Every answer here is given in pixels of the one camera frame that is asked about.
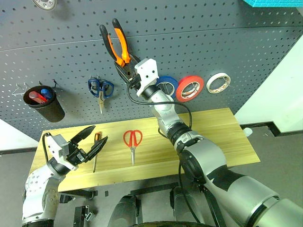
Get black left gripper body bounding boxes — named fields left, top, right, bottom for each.
left=60, top=140, right=89, bottom=166

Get blue handled tool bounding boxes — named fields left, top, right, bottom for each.
left=40, top=87, right=53, bottom=100

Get blue handled scissors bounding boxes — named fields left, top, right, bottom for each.
left=87, top=75, right=115, bottom=115

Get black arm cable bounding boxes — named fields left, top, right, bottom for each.
left=126, top=83, right=207, bottom=225
left=42, top=132, right=52, bottom=164

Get red tape roll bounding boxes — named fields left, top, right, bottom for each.
left=176, top=75, right=205, bottom=103

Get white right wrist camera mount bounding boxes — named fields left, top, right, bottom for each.
left=134, top=58, right=160, bottom=96

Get blue tape roll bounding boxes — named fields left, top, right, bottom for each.
left=156, top=75, right=179, bottom=100

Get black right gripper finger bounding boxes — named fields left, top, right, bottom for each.
left=115, top=61, right=131, bottom=84
left=129, top=55, right=141, bottom=75

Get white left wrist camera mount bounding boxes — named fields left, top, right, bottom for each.
left=47, top=133, right=80, bottom=172

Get round silver metal disc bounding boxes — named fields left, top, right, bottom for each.
left=31, top=0, right=58, bottom=11

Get black plastic cup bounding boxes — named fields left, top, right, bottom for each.
left=23, top=85, right=66, bottom=123

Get red handled tool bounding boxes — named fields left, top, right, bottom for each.
left=28, top=91, right=48, bottom=105

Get orange black handled screwdriver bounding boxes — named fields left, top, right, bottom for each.
left=92, top=131, right=103, bottom=174

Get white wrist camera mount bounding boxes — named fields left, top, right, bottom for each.
left=47, top=133, right=80, bottom=172
left=134, top=58, right=160, bottom=96

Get silver wire pegboard hook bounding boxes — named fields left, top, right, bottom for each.
left=11, top=82, right=31, bottom=96

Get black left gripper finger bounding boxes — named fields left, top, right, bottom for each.
left=70, top=125, right=97, bottom=147
left=83, top=135, right=109, bottom=162

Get black metal table frame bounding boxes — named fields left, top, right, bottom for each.
left=57, top=181, right=180, bottom=227

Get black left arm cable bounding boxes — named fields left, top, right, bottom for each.
left=42, top=132, right=52, bottom=164

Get teal foam block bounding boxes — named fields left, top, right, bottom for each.
left=243, top=0, right=303, bottom=9

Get dark grey perforated pegboard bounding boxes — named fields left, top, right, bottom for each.
left=0, top=0, right=303, bottom=144

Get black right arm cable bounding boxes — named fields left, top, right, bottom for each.
left=126, top=83, right=207, bottom=225

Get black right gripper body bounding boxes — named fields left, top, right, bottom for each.
left=126, top=72, right=143, bottom=92

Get white tape roll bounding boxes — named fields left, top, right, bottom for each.
left=205, top=72, right=231, bottom=95

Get orange black handled pliers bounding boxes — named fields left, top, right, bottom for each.
left=99, top=18, right=133, bottom=80

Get red handled scissors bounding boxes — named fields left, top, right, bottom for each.
left=122, top=129, right=143, bottom=167

